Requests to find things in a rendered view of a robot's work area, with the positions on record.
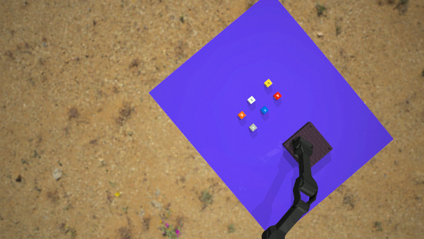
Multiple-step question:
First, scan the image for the orange block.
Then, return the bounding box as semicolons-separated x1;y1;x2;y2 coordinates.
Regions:
238;111;246;119

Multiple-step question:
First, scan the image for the yellow block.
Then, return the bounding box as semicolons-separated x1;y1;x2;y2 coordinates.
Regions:
264;79;272;87

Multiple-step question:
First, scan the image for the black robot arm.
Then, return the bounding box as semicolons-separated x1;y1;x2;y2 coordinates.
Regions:
262;136;318;239

